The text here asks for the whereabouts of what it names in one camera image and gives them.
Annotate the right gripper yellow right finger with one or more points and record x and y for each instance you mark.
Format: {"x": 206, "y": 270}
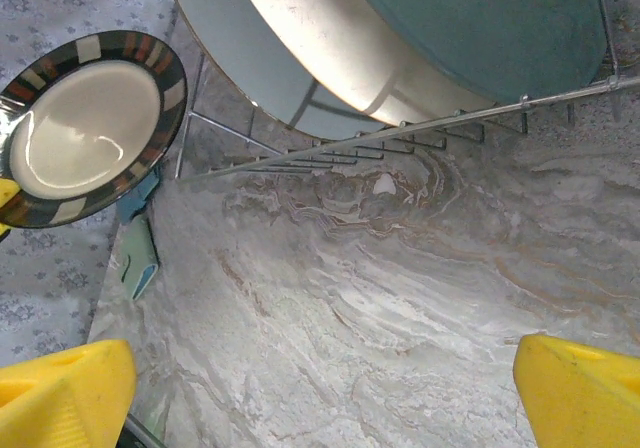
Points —
{"x": 585, "y": 398}

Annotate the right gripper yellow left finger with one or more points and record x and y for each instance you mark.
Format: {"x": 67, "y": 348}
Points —
{"x": 65, "y": 398}

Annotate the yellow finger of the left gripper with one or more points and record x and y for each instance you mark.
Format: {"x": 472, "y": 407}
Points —
{"x": 3, "y": 230}
{"x": 7, "y": 191}

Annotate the cream plate with striped rim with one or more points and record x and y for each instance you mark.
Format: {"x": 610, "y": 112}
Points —
{"x": 90, "y": 123}

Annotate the grey plate with white reindeer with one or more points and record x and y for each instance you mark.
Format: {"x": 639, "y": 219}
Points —
{"x": 260, "y": 43}

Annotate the plain teal plate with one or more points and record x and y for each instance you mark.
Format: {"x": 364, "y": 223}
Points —
{"x": 475, "y": 33}

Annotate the teal blue plastic object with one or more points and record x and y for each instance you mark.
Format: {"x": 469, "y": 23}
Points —
{"x": 135, "y": 203}

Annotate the light green plastic holder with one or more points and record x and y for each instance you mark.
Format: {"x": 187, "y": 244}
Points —
{"x": 140, "y": 263}

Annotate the aluminium mounting rail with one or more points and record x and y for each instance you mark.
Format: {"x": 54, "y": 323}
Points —
{"x": 142, "y": 428}

